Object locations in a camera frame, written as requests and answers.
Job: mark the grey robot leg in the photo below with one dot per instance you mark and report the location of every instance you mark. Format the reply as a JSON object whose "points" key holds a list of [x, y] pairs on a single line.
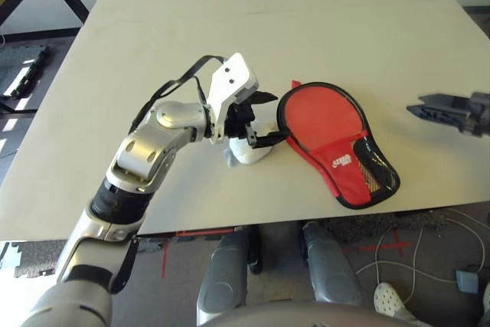
{"points": [[333, 265], [222, 277]]}

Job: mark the black stand post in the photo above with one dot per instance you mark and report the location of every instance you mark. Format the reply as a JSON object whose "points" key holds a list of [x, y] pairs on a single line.
{"points": [[255, 250]]}

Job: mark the red ping-pong paddle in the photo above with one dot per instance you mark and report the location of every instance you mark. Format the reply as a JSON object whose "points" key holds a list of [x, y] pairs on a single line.
{"points": [[321, 116]]}

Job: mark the white perforated shoe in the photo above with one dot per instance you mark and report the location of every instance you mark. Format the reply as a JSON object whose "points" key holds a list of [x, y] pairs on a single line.
{"points": [[390, 300]]}

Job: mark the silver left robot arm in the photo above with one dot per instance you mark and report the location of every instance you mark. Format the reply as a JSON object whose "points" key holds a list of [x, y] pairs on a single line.
{"points": [[141, 158]]}

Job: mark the dark floor rug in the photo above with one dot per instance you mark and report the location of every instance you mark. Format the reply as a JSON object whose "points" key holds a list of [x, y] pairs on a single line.
{"points": [[363, 227]]}

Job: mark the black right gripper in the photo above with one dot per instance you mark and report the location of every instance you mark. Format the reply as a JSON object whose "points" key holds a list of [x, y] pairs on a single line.
{"points": [[480, 114]]}

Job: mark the red and black paddle case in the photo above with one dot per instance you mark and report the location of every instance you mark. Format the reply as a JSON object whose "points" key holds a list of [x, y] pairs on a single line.
{"points": [[344, 177]]}

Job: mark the grey robot right leg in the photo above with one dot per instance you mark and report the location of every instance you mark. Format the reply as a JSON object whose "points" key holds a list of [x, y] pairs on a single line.
{"points": [[333, 265]]}

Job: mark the grey robot left leg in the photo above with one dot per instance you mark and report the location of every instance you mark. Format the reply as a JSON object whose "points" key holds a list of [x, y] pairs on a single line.
{"points": [[222, 277]]}

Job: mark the grey foam floor mat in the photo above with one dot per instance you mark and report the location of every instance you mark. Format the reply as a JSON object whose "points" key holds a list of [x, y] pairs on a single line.
{"points": [[34, 262]]}

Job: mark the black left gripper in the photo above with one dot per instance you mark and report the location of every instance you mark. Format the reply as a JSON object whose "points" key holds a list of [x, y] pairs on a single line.
{"points": [[239, 120]]}

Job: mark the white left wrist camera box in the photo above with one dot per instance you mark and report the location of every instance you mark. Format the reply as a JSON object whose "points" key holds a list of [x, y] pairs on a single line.
{"points": [[229, 82]]}

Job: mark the blue-grey foot pedal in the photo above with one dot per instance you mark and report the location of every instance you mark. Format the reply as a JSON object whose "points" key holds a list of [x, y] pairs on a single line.
{"points": [[467, 281]]}

